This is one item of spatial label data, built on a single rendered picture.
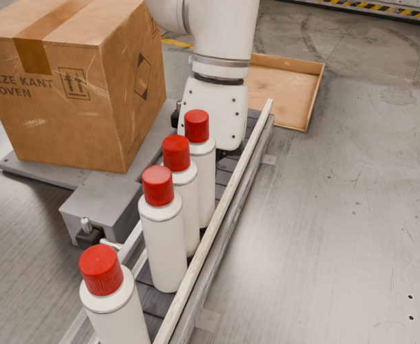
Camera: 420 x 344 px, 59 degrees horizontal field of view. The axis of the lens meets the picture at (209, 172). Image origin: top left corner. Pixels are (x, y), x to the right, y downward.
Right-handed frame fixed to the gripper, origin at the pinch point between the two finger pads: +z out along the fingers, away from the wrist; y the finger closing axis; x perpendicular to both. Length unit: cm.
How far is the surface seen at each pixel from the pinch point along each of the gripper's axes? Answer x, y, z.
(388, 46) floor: 319, 56, -16
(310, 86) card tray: 55, 11, -9
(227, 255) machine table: -2.8, 6.3, 13.0
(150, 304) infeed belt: -18.2, -0.3, 13.3
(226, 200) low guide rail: -1.6, 4.3, 3.5
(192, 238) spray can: -11.1, 2.4, 6.0
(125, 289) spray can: -30.2, 2.6, 0.1
